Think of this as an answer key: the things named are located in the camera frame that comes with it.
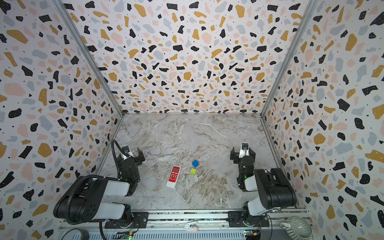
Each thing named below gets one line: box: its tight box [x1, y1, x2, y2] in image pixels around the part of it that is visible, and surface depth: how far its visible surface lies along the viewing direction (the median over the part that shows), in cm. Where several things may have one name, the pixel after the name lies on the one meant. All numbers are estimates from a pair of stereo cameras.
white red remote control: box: [166, 165, 182, 188], surface depth 89 cm
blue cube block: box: [192, 159, 199, 168], surface depth 97 cm
